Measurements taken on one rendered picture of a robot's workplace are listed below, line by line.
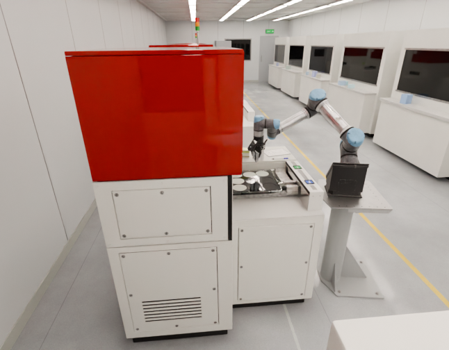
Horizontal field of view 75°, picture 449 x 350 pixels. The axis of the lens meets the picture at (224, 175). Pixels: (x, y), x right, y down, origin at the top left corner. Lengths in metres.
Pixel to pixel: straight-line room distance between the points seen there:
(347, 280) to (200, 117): 1.96
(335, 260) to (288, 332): 0.68
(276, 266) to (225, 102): 1.25
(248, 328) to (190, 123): 1.54
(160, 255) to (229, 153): 0.72
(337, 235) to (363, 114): 4.51
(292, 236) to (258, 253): 0.25
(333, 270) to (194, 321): 1.20
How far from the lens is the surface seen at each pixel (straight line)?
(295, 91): 10.67
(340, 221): 2.37
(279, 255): 2.10
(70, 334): 2.55
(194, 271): 1.82
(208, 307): 2.04
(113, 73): 1.39
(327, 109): 2.27
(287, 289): 2.33
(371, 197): 2.34
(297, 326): 2.39
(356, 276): 2.83
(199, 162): 1.44
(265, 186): 2.11
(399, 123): 5.66
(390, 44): 6.59
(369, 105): 6.69
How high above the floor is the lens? 1.84
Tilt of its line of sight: 25 degrees down
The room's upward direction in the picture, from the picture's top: 1 degrees counter-clockwise
